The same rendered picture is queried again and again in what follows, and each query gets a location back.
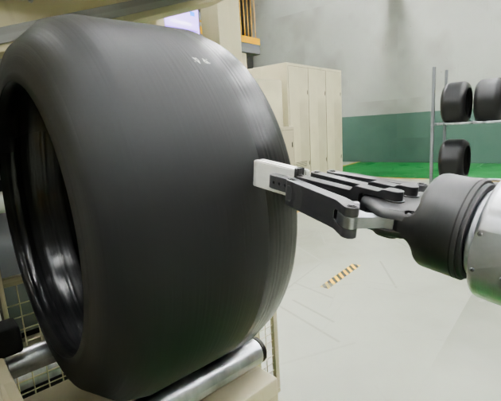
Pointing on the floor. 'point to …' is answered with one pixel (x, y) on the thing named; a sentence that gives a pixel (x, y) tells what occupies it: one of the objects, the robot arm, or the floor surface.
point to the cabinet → (289, 142)
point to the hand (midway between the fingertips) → (279, 177)
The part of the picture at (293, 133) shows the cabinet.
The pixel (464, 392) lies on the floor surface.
